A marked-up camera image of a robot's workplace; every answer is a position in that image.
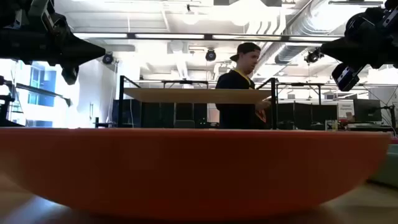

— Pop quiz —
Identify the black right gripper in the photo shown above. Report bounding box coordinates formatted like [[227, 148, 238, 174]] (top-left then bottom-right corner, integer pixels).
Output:
[[320, 7, 398, 69]]

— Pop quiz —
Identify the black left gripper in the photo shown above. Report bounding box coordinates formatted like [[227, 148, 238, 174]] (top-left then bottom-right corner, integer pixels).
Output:
[[18, 0, 106, 68]]

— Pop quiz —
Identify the orange plate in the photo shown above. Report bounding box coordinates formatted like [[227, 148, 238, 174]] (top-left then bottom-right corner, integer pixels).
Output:
[[0, 128, 392, 220]]

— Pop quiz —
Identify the black jointed stand arm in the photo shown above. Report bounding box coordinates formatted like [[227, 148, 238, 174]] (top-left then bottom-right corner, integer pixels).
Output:
[[371, 104, 398, 130]]

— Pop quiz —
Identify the black spotlight cluster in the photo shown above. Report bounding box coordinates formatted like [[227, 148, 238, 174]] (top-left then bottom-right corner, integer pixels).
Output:
[[303, 47, 325, 65]]

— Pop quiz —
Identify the white printed sign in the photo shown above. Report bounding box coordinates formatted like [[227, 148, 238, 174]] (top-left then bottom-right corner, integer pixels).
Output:
[[337, 100, 355, 119]]

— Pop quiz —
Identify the black computer monitor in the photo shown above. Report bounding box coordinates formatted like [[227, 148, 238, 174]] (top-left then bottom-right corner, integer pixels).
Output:
[[353, 98, 382, 123]]

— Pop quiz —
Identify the small box with bottles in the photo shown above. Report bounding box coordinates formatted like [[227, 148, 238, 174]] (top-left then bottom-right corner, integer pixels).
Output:
[[325, 119, 340, 131]]

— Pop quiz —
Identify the black partition screen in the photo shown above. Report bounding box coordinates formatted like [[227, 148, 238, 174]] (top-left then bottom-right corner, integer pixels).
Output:
[[111, 99, 208, 128], [276, 103, 339, 130]]

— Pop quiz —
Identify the black equipment stand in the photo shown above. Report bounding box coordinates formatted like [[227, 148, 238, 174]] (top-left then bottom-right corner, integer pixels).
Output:
[[0, 75, 25, 128]]

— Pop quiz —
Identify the long ceiling light strip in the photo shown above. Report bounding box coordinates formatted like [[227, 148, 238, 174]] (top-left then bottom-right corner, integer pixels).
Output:
[[72, 32, 345, 43]]

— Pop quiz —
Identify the person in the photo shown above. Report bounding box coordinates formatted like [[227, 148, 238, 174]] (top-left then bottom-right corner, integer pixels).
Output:
[[215, 42, 272, 130]]

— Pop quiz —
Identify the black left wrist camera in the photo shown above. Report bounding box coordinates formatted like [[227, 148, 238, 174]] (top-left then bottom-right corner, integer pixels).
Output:
[[60, 64, 79, 86]]

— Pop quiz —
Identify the black slanted rail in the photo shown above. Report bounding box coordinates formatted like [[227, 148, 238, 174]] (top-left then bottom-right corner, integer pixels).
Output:
[[15, 82, 73, 107]]

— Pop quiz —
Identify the black metal table frame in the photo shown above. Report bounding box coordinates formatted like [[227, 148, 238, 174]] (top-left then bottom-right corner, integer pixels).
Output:
[[161, 80, 209, 90], [275, 82, 326, 106]]

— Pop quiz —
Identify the silver ventilation duct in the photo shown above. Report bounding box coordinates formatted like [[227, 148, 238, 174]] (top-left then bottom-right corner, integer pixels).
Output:
[[273, 0, 330, 65]]

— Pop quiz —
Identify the black aluminium table frame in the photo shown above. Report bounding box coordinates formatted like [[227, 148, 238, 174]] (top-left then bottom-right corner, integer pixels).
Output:
[[93, 116, 119, 129]]

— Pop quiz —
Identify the wooden shelf with black frame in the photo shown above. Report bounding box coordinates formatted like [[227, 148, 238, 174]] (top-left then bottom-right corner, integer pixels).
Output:
[[117, 75, 278, 128]]

